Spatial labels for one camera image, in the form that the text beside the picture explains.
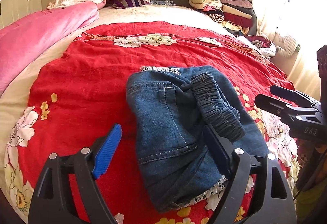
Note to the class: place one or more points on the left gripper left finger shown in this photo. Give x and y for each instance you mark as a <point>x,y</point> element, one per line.
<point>66,190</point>

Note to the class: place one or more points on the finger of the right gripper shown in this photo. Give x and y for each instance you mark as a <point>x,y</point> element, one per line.
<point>281,108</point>
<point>297,97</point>

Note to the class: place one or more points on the blue denim lace-trimmed pants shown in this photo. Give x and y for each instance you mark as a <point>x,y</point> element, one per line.
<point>172,106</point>

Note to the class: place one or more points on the white knitted garment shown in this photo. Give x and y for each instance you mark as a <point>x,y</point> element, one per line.
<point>286,46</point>

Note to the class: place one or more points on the stack of folded clothes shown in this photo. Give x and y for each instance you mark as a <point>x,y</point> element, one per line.
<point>236,16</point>

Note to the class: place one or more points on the red floral bed blanket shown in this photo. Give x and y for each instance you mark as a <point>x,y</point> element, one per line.
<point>81,92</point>

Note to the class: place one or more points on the pink quilt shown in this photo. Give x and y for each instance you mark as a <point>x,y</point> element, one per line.
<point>26,39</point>

